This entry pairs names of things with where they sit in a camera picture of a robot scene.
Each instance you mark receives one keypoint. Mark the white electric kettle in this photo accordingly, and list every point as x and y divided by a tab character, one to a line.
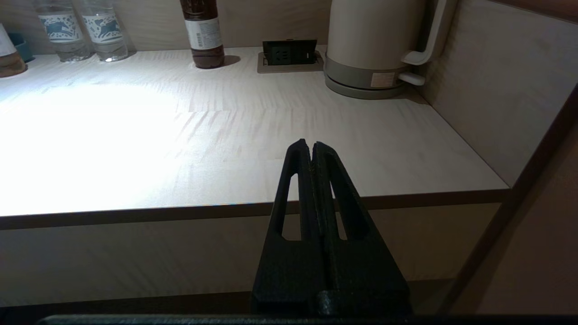
375	36

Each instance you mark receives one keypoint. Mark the clear water bottle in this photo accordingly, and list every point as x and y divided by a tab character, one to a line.
106	31
63	31

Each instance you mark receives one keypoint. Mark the bottle with amber liquid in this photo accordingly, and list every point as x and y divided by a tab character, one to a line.
9	56

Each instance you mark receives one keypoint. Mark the small blue tray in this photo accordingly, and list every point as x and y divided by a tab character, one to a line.
22	45

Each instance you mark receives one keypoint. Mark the grey kettle base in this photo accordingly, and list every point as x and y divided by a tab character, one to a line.
361	88

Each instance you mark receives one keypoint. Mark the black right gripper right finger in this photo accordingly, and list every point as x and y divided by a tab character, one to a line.
365	271

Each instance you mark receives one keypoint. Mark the bottle with dark liquid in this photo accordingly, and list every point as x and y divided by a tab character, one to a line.
205	36

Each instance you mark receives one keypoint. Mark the recessed black socket box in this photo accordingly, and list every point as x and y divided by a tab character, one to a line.
289	54

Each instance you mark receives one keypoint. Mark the light wood cabinet front panel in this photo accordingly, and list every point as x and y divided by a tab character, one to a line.
135	257

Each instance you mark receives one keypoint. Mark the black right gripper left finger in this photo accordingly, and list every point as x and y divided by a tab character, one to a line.
284	271

